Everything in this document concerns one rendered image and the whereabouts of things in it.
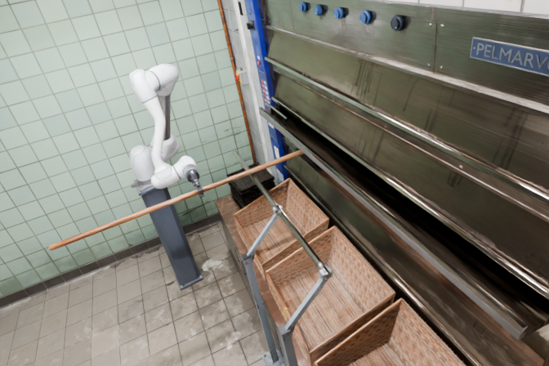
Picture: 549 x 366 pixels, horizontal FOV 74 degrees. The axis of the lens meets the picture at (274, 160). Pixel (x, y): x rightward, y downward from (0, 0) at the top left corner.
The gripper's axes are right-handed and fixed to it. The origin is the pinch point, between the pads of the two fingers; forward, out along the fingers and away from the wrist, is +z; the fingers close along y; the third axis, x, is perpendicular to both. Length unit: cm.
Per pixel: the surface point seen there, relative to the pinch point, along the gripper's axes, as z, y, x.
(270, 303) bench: 42, 61, -14
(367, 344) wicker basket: 93, 53, -44
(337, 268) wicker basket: 45, 56, -58
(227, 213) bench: -51, 61, -18
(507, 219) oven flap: 129, -37, -67
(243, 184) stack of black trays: -45, 36, -34
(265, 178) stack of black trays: -42, 36, -51
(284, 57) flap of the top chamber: -8, -57, -67
